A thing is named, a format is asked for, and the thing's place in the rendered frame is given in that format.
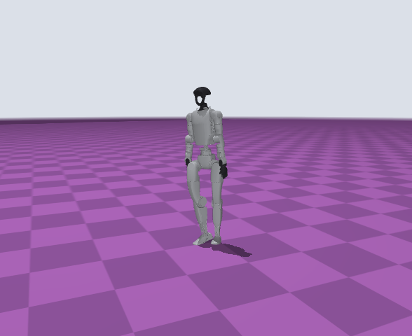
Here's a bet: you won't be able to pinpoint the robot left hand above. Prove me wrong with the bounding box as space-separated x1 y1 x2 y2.
219 160 228 179

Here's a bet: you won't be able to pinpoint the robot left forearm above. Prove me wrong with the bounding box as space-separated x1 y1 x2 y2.
216 134 227 165

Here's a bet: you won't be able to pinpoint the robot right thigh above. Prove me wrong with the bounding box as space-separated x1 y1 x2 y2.
187 160 207 207

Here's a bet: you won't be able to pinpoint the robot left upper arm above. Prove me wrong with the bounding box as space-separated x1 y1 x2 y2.
210 111 223 143

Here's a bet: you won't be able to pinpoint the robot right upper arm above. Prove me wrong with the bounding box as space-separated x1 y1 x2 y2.
185 113 195 143

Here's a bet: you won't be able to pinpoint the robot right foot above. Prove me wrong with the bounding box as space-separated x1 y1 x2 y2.
193 232 213 245

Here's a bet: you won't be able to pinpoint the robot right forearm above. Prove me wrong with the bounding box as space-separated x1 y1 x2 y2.
184 141 193 162

